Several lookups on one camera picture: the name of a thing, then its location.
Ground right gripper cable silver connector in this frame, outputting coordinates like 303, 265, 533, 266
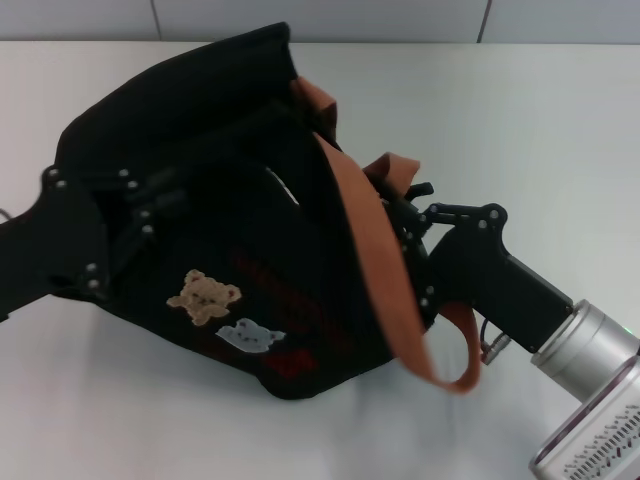
477, 316, 511, 366

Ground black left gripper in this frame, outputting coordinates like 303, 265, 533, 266
0, 166, 187, 324

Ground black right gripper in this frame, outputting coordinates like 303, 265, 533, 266
380, 182, 574, 354

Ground black food bag brown handles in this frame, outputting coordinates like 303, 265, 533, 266
51, 20, 484, 402

